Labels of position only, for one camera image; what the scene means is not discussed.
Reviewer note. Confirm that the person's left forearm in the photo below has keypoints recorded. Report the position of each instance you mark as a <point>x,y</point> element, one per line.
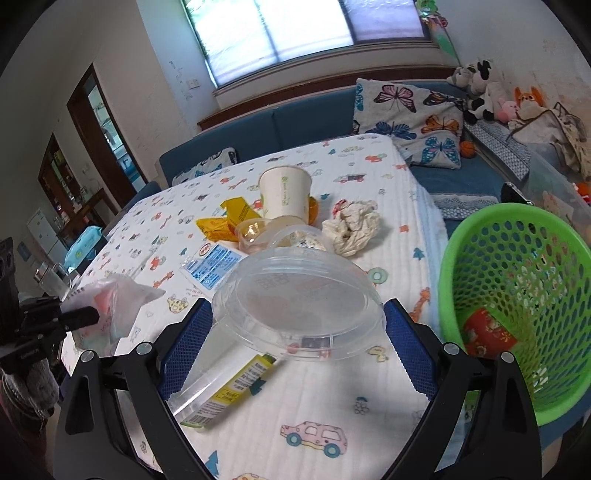
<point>16,447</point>

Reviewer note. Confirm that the colourful pinwheel toy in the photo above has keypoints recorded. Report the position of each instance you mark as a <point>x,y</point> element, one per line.
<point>438,27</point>

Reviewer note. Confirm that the red packet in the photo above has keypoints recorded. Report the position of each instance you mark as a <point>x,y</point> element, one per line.
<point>489,332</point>

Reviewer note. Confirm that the small clear plastic cup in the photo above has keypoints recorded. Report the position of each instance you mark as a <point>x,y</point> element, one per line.
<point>253,235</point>

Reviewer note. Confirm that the black handheld device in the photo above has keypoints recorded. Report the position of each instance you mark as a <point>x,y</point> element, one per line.
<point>515,194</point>

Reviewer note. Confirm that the pink plush toy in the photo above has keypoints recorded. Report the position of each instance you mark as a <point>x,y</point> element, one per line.
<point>508,110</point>

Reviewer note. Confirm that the grey knitted cloth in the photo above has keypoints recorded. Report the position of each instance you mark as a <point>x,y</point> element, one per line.
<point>464,204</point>

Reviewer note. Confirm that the clear plastic bag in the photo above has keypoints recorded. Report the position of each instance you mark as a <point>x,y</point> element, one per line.
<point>117,304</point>

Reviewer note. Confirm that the printed cartoon quilt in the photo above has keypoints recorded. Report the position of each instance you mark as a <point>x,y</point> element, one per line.
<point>360,415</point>

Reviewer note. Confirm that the orange peel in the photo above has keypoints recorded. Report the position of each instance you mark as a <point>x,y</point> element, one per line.
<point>313,208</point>

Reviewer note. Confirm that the clear cup with printed lid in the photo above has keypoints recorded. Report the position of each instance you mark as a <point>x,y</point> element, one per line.
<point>302,237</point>

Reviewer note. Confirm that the blue sofa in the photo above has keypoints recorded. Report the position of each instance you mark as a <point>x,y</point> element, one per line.
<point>286,124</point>

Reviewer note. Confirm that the blue and white packet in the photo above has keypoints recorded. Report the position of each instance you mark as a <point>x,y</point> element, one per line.
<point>210,265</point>

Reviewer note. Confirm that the person's left hand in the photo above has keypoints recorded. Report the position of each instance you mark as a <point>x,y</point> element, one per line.
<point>34,387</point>

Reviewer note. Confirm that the white fridge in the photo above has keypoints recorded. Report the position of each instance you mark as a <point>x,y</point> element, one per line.
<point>44,235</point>

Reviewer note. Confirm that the large clear plastic lid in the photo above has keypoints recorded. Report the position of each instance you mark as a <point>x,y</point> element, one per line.
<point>295,304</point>

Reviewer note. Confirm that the black and white cow plush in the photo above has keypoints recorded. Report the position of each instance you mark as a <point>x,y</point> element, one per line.
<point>482,90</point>

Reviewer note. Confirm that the beige cloth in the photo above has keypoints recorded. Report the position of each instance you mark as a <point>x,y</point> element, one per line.
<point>549,129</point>

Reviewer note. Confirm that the crumpled white tissue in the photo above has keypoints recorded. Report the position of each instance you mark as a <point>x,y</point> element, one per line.
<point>351,228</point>

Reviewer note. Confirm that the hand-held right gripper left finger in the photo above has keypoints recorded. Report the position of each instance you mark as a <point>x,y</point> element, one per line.
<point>184,353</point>

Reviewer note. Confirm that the green plastic basket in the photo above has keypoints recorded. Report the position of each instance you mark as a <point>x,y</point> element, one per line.
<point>545,286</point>

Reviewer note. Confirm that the white paper cup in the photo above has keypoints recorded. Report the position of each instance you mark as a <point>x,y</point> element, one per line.
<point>284,191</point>

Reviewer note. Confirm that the yellow wrapper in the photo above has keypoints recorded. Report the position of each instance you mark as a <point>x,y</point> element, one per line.
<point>216,228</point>
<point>240,208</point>

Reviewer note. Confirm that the yellow labelled tube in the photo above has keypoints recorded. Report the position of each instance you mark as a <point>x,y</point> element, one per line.
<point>231,390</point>

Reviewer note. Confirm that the orange fox plush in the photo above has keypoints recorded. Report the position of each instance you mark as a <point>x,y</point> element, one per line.
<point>528,98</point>

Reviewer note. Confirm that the butterfly print pillow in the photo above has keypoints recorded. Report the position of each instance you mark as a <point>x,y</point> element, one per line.
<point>406,120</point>

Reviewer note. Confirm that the grey plush toy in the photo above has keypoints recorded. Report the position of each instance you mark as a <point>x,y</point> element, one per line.
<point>459,76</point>

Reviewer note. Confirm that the blue wet wipes pack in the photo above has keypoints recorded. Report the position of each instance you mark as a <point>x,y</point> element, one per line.
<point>83,247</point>

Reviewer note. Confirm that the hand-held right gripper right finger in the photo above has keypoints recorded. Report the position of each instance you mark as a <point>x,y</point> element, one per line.
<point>411,353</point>

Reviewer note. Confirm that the wooden glass door cabinet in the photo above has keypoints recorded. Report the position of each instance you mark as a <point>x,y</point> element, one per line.
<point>108,138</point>

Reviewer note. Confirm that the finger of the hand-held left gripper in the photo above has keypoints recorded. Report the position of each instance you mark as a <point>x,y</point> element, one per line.
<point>81,318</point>

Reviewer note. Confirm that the window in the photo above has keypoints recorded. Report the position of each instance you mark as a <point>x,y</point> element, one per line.
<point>295,32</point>

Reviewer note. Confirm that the small printed cushion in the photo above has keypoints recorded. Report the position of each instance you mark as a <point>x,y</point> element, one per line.
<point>207,166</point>

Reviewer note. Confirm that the small toy basketball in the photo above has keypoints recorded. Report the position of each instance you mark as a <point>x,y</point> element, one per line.
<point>467,149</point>

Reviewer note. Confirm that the blue patterned folded cloth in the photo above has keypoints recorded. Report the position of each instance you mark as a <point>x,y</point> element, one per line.
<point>498,147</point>

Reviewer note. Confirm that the clear plastic storage box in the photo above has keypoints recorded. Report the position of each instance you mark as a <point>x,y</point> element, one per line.
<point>554,180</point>

